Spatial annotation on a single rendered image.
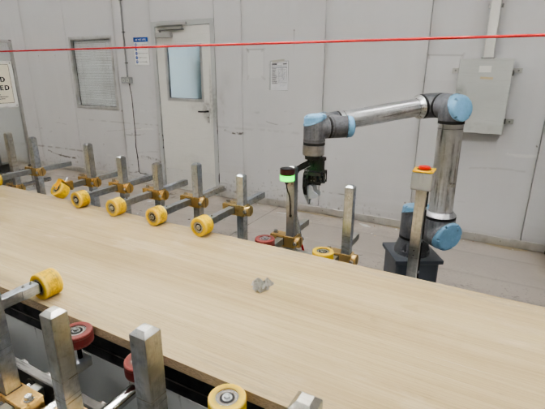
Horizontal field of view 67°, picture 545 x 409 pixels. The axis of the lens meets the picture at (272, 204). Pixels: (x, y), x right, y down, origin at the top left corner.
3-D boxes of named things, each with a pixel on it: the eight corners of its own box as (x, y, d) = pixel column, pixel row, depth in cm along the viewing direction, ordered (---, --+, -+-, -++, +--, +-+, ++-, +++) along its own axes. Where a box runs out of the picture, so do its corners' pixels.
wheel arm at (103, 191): (151, 178, 245) (150, 173, 244) (155, 179, 243) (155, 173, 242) (77, 200, 203) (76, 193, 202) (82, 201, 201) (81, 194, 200)
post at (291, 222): (288, 269, 185) (290, 164, 170) (295, 271, 183) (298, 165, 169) (285, 272, 182) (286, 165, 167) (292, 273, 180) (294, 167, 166)
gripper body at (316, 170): (319, 187, 169) (321, 158, 165) (301, 184, 173) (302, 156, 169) (327, 182, 175) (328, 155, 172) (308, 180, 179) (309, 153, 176)
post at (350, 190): (341, 292, 175) (348, 182, 160) (349, 294, 173) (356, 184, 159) (337, 295, 172) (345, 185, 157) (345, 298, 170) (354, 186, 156)
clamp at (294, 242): (275, 239, 185) (275, 229, 183) (302, 246, 179) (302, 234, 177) (269, 244, 180) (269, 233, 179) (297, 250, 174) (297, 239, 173)
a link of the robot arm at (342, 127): (345, 113, 178) (319, 114, 174) (359, 116, 167) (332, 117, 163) (344, 135, 180) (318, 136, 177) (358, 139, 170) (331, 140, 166)
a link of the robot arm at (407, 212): (416, 228, 234) (419, 198, 228) (436, 238, 218) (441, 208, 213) (393, 230, 229) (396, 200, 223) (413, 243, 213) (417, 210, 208)
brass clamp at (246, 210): (229, 209, 194) (229, 199, 192) (254, 214, 188) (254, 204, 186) (221, 213, 189) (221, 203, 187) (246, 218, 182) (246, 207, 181)
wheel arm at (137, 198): (183, 184, 234) (182, 178, 232) (188, 185, 232) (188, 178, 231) (113, 208, 192) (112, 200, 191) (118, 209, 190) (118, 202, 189)
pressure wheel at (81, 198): (92, 201, 203) (84, 207, 207) (85, 187, 202) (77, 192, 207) (82, 204, 198) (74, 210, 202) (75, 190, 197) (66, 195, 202)
